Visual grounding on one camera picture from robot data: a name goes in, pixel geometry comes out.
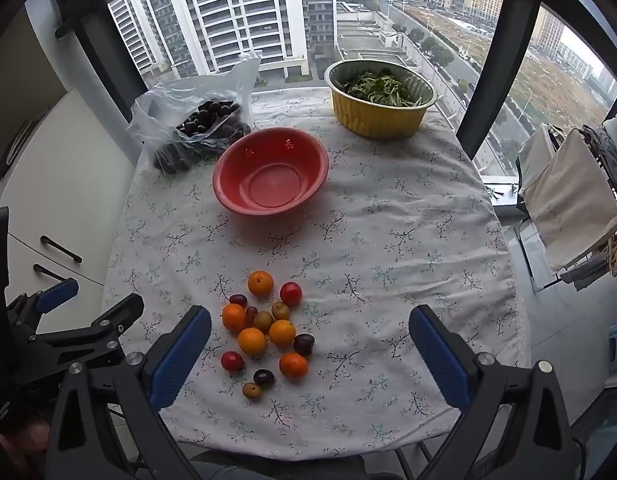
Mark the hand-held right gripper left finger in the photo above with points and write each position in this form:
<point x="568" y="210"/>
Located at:
<point x="181" y="355"/>

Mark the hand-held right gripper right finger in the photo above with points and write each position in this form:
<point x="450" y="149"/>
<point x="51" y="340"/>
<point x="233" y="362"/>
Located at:
<point x="438" y="360"/>

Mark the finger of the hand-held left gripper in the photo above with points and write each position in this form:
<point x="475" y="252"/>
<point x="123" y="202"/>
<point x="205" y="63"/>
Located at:
<point x="123" y="310"/>
<point x="58" y="294"/>

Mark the red tomato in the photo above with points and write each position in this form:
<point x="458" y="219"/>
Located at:
<point x="232" y="361"/>
<point x="291" y="293"/>

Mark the orange mandarin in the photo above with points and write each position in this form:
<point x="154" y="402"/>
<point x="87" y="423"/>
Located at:
<point x="233" y="316"/>
<point x="252" y="341"/>
<point x="261" y="282"/>
<point x="282" y="332"/>
<point x="294" y="365"/>

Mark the brown longan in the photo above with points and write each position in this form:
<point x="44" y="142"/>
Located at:
<point x="263" y="321"/>
<point x="252" y="390"/>
<point x="281" y="310"/>

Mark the dark purple plum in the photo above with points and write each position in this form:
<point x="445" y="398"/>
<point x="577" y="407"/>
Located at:
<point x="304" y="344"/>
<point x="264" y="377"/>

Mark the red plastic colander bowl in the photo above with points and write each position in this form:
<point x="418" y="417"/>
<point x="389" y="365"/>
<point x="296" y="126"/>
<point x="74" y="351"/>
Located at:
<point x="238" y="160"/>

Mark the person's left hand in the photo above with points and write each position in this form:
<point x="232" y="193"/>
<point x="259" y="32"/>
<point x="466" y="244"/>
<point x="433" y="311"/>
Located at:
<point x="21" y="442"/>

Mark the white cabinet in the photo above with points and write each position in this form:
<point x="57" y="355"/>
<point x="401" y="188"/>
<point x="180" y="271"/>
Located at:
<point x="63" y="185"/>

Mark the floral white tablecloth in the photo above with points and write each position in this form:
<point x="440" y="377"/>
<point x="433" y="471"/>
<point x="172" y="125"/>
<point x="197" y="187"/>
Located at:
<point x="388" y="260"/>

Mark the metal drying rack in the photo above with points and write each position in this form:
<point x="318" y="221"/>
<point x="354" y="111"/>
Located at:
<point x="583" y="264"/>

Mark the clear plastic bag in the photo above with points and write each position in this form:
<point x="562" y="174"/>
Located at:
<point x="153" y="110"/>

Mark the pile of dark chestnuts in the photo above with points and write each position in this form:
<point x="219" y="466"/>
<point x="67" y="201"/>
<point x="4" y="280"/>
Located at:
<point x="208" y="115"/>

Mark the white hanging cloth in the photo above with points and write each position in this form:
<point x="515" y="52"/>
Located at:
<point x="535" y="155"/>

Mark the yellow foil bowl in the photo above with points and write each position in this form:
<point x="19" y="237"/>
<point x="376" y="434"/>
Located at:
<point x="373" y="117"/>

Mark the green leafy vegetables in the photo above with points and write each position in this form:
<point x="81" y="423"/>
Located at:
<point x="378" y="87"/>

